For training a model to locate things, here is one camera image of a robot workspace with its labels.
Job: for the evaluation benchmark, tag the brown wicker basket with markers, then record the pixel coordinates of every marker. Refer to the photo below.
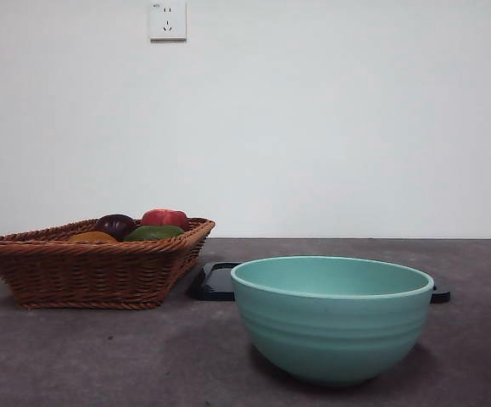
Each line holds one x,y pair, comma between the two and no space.
84,271

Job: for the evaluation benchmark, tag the dark rectangular tray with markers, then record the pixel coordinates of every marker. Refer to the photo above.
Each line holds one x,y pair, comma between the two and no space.
215,284

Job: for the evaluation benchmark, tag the teal ribbed bowl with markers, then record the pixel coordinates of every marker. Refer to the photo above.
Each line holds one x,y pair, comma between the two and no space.
334,330

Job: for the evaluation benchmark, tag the orange fruit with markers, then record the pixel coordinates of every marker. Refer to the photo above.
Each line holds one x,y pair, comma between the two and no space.
92,237

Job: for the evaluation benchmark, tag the red fruit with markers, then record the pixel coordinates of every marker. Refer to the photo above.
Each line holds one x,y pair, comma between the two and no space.
164,218

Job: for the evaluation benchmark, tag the white wall socket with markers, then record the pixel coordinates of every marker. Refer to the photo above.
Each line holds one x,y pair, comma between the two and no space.
168,21

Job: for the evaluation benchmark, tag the green fruit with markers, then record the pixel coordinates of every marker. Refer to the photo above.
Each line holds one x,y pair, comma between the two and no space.
154,233

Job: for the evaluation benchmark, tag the dark purple fruit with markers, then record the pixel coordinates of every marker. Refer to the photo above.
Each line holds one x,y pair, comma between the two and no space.
115,223

